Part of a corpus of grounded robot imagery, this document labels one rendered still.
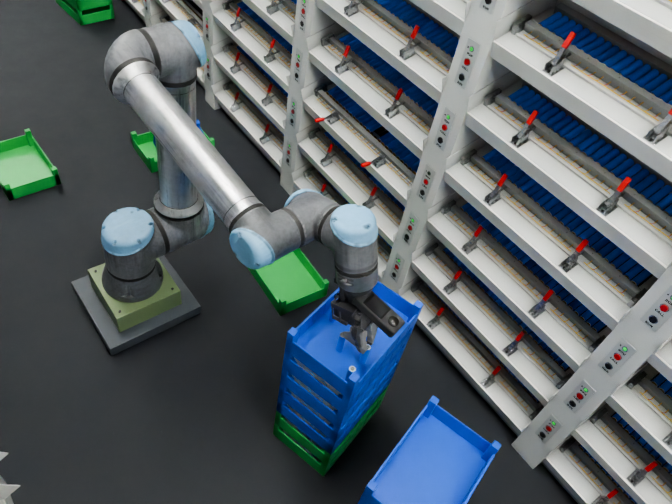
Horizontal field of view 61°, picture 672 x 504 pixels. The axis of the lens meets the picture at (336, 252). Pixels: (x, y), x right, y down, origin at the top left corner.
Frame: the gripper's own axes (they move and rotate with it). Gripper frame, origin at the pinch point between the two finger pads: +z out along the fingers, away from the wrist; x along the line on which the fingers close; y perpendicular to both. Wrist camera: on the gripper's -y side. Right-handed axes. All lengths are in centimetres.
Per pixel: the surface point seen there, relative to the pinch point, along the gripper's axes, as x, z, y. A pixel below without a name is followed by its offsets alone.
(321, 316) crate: -4.4, 3.3, 17.7
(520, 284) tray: -50, 10, -17
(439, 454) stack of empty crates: -2.0, 29.7, -19.4
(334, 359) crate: 3.4, 5.9, 7.8
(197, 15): -112, -22, 176
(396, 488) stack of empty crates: 12.2, 28.7, -15.7
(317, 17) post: -78, -44, 72
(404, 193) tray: -60, 0, 27
